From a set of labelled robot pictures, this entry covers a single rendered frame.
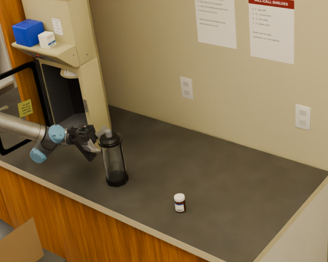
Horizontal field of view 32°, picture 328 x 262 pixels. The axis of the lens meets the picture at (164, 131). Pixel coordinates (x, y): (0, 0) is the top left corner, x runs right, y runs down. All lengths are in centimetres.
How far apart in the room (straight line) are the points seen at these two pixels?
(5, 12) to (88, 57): 44
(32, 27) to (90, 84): 37
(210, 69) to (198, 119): 32
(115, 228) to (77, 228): 30
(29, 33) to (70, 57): 22
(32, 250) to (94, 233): 54
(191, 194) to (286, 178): 42
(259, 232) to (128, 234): 60
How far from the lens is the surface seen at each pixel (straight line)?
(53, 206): 292
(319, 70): 245
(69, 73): 280
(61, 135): 250
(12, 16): 286
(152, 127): 302
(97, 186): 265
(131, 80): 313
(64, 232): 298
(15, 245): 223
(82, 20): 264
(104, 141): 250
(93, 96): 277
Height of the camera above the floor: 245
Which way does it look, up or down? 31 degrees down
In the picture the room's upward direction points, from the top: 7 degrees counter-clockwise
